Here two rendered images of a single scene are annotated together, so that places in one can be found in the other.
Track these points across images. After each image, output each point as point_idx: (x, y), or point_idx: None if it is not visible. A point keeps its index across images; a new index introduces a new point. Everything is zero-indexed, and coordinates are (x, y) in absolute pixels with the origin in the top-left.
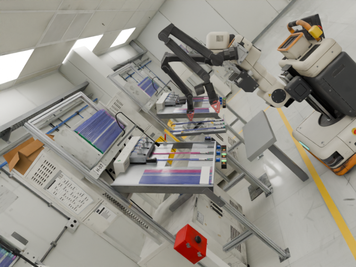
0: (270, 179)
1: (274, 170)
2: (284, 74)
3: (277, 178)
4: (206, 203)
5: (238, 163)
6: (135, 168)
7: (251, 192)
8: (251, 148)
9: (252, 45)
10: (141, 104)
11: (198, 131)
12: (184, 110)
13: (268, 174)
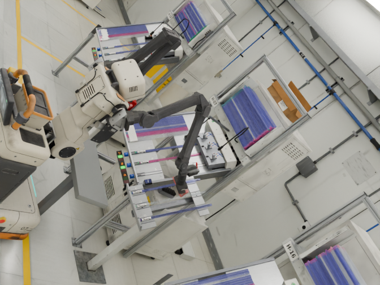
0: (73, 260)
1: (68, 272)
2: (48, 121)
3: (65, 251)
4: None
5: (111, 209)
6: (199, 132)
7: (100, 267)
8: (90, 146)
9: (84, 85)
10: (297, 234)
11: (169, 203)
12: (232, 283)
13: (75, 274)
